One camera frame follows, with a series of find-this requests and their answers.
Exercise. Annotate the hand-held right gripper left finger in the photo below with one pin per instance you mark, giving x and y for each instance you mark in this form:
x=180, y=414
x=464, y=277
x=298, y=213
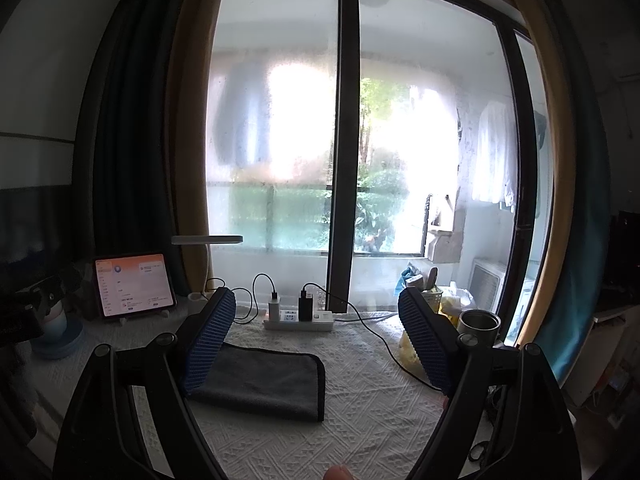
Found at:
x=212, y=340

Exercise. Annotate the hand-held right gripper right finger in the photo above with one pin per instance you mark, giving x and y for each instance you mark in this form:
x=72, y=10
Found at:
x=425, y=340

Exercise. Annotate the dark grey towel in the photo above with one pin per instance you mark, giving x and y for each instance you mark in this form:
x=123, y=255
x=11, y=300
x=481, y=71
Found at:
x=270, y=380

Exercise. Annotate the person's right hand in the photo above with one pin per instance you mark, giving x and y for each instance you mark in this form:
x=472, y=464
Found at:
x=338, y=473

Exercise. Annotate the yellow plastic bag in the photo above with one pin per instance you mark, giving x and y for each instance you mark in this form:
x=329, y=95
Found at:
x=409, y=352

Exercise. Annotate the white and blue jar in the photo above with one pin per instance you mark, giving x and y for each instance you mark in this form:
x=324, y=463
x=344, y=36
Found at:
x=55, y=332

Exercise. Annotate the metal cup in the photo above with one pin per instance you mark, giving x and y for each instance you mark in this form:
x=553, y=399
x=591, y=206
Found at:
x=477, y=325

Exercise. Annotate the white charger plug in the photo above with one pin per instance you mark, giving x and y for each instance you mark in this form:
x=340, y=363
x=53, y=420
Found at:
x=274, y=307

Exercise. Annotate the white air conditioner unit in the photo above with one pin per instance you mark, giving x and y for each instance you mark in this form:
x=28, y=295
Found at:
x=486, y=282

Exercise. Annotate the white power strip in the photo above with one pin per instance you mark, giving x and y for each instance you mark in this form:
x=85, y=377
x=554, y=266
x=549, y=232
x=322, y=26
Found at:
x=300, y=323

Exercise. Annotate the white tablet stand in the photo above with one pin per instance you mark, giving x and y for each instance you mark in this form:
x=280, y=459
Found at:
x=122, y=321

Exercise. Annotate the tablet with lit screen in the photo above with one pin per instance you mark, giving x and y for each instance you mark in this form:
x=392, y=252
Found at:
x=134, y=285

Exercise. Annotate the black charger plug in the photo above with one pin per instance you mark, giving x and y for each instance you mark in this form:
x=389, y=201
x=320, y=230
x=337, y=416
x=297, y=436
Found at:
x=305, y=307

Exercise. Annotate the white desk lamp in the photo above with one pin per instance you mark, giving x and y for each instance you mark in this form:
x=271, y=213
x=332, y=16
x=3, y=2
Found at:
x=207, y=239

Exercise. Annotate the white textured tablecloth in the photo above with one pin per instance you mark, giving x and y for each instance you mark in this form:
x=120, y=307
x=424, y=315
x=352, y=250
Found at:
x=320, y=435

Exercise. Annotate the white side cabinet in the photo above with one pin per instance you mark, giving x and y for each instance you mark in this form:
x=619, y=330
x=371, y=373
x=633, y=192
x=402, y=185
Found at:
x=600, y=355

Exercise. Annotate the dark green curtain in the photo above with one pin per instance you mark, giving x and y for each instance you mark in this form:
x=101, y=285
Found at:
x=125, y=160

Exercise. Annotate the yellow curtain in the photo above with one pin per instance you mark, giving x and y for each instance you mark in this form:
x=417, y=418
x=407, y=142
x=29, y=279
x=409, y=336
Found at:
x=552, y=160
x=187, y=160

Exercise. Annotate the blue curtain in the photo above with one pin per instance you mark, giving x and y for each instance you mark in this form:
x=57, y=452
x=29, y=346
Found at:
x=580, y=220

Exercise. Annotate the white hanging shirt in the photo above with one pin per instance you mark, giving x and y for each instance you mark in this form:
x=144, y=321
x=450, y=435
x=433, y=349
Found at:
x=494, y=152

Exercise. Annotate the pale blue hanging garment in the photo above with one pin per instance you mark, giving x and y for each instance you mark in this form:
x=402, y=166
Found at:
x=240, y=115

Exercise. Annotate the dark sliding window frame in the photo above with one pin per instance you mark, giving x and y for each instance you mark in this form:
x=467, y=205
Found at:
x=345, y=135

